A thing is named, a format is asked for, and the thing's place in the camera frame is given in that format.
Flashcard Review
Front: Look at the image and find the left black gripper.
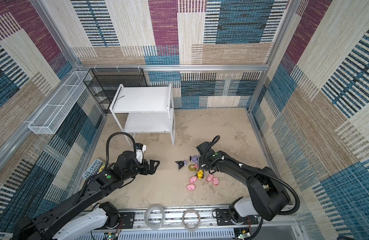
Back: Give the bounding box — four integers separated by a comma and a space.
122, 157, 160, 182

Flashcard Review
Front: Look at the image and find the pink pig toy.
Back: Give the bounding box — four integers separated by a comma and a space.
187, 184, 196, 191
189, 176, 198, 184
206, 174, 214, 183
213, 177, 219, 186

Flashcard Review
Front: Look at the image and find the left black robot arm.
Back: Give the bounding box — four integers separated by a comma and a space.
12, 133, 160, 240

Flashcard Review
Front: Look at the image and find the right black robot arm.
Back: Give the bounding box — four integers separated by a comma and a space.
197, 135, 301, 221

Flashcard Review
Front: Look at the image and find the white two-tier shelf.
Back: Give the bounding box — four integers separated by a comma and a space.
109, 84, 175, 146

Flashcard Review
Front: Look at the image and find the purple figure toy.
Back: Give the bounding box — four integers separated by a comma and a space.
189, 155, 200, 164

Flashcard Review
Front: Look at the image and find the yellow blue pokemon toy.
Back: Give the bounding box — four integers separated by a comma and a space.
196, 170, 204, 179

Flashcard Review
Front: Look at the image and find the olive green figure toy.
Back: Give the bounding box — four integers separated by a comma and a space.
188, 164, 199, 172

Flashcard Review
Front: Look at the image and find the black purple bat toy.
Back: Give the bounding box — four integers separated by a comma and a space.
175, 160, 188, 170

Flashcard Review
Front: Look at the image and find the clear tape roll left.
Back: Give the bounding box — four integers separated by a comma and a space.
144, 204, 165, 230

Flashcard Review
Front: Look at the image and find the clear tape roll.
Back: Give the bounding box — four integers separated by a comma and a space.
144, 204, 165, 230
181, 209, 201, 232

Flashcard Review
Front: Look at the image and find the colourful children's book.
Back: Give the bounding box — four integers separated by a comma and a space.
82, 159, 105, 179

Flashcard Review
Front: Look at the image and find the clear tape roll right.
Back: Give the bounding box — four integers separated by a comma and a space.
181, 209, 201, 232

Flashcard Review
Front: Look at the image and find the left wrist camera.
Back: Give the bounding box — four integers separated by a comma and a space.
135, 143, 146, 164

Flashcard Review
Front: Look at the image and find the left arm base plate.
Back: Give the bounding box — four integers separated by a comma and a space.
104, 212, 135, 230

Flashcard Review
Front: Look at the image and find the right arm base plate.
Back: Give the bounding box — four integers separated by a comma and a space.
212, 208, 259, 226

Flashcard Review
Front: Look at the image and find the black wire mesh rack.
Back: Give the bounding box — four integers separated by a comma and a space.
83, 68, 147, 114

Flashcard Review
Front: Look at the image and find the white wire mesh basket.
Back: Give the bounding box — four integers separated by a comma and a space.
28, 71, 87, 135

